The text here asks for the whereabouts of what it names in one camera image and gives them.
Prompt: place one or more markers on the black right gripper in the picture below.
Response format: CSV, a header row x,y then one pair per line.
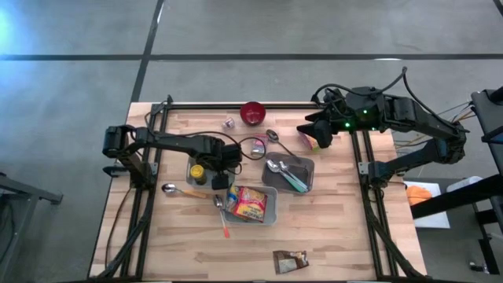
x,y
340,112

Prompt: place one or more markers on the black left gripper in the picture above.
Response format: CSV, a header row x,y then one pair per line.
x,y
220,154

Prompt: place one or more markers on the blue yellow ramen packet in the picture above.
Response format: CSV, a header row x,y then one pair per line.
x,y
232,194

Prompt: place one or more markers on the lime chili ramen packet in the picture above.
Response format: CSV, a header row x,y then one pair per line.
x,y
310,143

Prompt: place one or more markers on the dark jar yellow lid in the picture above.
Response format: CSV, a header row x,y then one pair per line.
x,y
197,171

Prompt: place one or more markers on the red ramen packet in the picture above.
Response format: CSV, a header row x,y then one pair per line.
x,y
251,204

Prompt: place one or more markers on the red patterned box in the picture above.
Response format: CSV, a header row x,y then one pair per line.
x,y
258,148

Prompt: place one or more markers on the brown foil packet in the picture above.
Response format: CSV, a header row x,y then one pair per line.
x,y
288,262

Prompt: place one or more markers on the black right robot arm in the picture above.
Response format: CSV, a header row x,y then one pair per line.
x,y
424,118

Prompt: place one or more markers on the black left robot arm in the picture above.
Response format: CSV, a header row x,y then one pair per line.
x,y
169,140

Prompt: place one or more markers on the white plastic bin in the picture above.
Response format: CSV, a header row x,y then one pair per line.
x,y
209,182
271,204

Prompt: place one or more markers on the dark grey translucent bin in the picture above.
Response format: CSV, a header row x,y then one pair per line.
x,y
302,167

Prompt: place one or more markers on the red and black bowl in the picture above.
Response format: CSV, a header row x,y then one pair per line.
x,y
252,114

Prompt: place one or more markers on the orange cloth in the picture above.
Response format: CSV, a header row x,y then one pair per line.
x,y
418,195

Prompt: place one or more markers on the white sheet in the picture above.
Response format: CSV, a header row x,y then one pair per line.
x,y
432,220

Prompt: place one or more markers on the black diagonal bar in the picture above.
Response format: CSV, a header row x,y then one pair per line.
x,y
452,198

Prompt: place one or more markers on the white plastic container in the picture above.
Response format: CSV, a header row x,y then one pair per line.
x,y
461,184

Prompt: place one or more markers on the black equipment cart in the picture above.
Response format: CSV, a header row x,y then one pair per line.
x,y
489,118

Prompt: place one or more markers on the grey metal stand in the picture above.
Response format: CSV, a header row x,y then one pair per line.
x,y
31,192

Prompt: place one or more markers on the small black device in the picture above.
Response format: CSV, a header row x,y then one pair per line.
x,y
477,268

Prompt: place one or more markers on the black aluminium table frame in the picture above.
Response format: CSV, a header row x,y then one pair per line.
x,y
220,106

